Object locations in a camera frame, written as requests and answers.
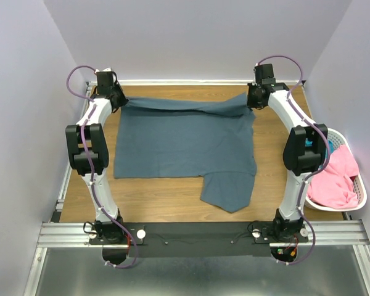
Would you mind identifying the pink t-shirt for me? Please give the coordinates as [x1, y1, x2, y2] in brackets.
[307, 145, 359, 209]

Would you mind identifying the white plastic laundry basket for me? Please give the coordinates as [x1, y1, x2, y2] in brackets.
[305, 129, 367, 212]

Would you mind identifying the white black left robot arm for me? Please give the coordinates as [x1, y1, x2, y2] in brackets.
[65, 65, 129, 244]

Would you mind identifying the teal t-shirt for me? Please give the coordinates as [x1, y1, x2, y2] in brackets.
[305, 138, 335, 161]

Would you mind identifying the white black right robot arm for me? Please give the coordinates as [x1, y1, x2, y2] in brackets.
[247, 79, 329, 244]

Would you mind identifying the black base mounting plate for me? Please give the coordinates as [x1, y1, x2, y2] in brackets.
[83, 221, 309, 265]

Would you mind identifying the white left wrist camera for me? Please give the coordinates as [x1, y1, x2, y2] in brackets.
[94, 67, 112, 75]

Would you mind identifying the aluminium front rail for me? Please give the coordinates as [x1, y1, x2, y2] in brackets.
[37, 220, 370, 248]

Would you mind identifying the grey-blue t-shirt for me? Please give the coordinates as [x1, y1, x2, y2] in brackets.
[113, 94, 257, 213]

